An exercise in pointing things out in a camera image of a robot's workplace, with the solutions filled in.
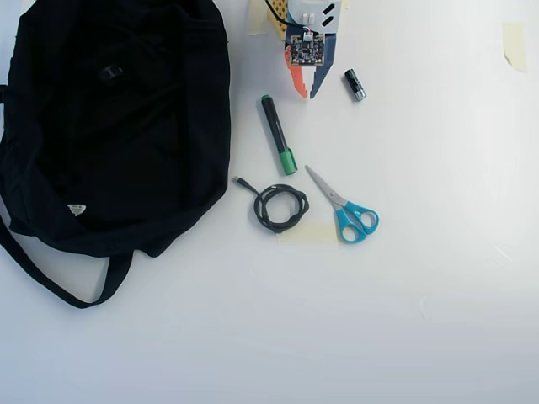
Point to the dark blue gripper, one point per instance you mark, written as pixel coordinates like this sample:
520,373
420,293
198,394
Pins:
321,82

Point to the black fabric bag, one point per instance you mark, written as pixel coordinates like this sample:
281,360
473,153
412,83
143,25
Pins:
105,147

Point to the small black flashlight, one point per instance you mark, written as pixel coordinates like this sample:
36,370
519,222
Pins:
355,85

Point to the black marker with green cap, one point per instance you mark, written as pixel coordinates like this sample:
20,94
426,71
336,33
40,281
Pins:
275,130

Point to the yellow perforated base block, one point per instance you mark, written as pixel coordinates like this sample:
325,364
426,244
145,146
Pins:
278,17

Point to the long beige masking tape strip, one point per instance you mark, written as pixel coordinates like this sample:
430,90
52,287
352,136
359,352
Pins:
313,234

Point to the short beige masking tape piece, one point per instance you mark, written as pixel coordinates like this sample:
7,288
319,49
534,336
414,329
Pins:
516,46

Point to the bare camera circuit board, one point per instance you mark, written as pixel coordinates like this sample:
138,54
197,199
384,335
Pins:
305,49

